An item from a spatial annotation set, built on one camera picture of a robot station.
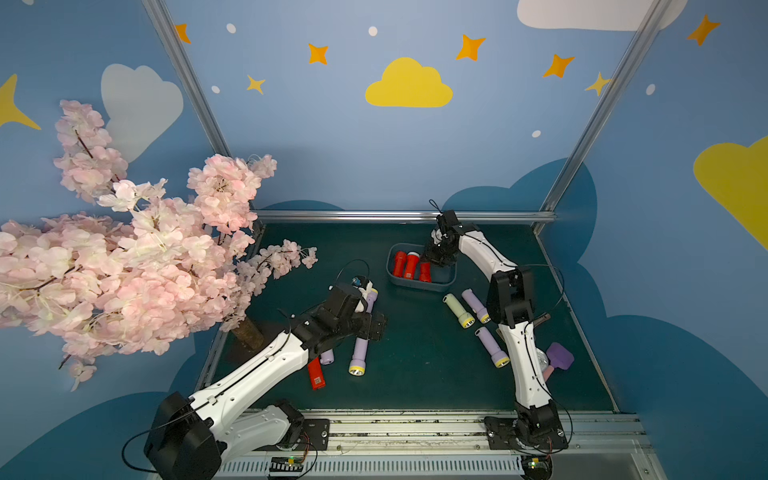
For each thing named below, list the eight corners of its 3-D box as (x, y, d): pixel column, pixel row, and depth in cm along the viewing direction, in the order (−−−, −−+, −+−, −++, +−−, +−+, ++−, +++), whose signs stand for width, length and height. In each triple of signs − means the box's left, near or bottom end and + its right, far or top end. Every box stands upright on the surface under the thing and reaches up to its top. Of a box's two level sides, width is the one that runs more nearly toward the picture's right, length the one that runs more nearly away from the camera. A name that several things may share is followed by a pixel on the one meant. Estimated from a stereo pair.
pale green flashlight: (464, 330, 94) (466, 326, 92) (442, 299, 101) (443, 296, 99) (474, 324, 96) (476, 321, 94) (451, 295, 103) (453, 291, 101)
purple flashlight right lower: (498, 369, 87) (501, 365, 84) (473, 333, 94) (476, 328, 91) (507, 364, 88) (511, 360, 85) (482, 329, 95) (485, 324, 92)
